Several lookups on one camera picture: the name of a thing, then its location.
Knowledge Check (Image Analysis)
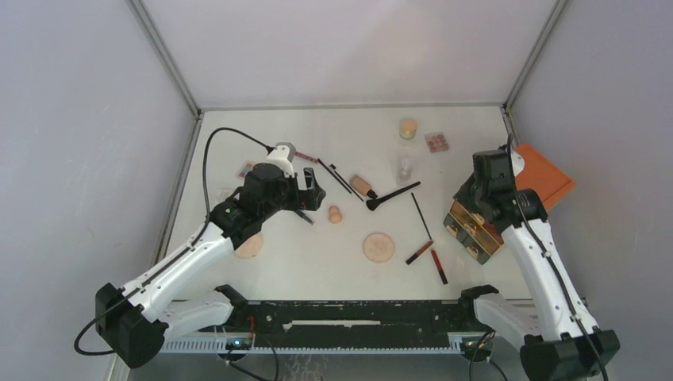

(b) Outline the pink red makeup pencil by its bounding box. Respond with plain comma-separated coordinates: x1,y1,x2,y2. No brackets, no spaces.
295,152,319,163

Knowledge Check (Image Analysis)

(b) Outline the black powder brush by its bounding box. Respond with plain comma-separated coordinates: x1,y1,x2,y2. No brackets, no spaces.
365,181,421,211

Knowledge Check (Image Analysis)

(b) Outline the red lipstick pencil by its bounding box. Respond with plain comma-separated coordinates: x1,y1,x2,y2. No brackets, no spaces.
430,248,448,285

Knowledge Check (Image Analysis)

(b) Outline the beige foundation tube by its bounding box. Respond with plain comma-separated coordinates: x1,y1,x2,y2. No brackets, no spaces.
349,175,378,199

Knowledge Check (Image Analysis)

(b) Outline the round powder puff left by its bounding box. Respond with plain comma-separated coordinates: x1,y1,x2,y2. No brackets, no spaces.
235,233,263,260

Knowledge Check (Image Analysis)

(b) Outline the black concealer stick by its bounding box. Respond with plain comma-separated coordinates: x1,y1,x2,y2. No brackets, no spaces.
295,210,314,225

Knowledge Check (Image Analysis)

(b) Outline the colourful eyeshadow palette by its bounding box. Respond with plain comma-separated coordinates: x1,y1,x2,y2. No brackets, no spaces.
237,161,256,179

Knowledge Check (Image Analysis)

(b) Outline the clear small bottle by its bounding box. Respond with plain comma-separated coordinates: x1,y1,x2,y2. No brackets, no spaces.
396,157,413,187

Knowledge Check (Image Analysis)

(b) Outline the round beige powder jar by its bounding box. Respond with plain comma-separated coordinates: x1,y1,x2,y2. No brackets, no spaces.
399,118,418,140

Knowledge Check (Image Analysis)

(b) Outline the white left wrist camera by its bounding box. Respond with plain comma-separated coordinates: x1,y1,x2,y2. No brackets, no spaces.
266,142,296,178

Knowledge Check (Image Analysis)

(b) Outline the round powder puff centre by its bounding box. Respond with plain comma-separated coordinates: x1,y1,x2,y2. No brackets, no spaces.
363,233,395,264

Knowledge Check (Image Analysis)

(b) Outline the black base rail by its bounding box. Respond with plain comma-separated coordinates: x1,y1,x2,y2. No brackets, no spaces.
208,300,486,351

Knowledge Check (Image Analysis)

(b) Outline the round powder puff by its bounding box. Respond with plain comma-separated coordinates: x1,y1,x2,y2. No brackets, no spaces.
363,233,395,264
235,233,263,260

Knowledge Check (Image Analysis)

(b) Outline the orange clear drawer organizer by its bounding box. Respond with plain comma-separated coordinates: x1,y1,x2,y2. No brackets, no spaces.
444,144,576,264

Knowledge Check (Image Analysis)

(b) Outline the beige makeup sponge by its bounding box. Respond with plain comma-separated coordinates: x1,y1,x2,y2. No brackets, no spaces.
329,206,343,224

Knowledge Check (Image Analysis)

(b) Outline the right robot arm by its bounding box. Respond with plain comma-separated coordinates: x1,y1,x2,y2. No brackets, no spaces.
458,149,621,380

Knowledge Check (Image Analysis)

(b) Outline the thin black eyeliner pencil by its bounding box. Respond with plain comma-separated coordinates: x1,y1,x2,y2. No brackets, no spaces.
411,192,433,241

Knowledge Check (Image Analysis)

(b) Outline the clear blush palette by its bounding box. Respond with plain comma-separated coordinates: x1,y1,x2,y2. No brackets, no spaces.
424,132,450,153

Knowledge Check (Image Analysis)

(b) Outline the long black makeup pencil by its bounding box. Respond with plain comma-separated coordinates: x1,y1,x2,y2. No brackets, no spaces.
317,158,352,194

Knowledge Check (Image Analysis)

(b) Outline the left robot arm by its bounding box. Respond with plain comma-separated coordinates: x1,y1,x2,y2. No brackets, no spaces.
94,163,325,369

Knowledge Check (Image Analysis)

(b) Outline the red lip gloss tube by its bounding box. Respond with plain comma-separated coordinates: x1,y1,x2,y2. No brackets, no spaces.
405,241,433,265

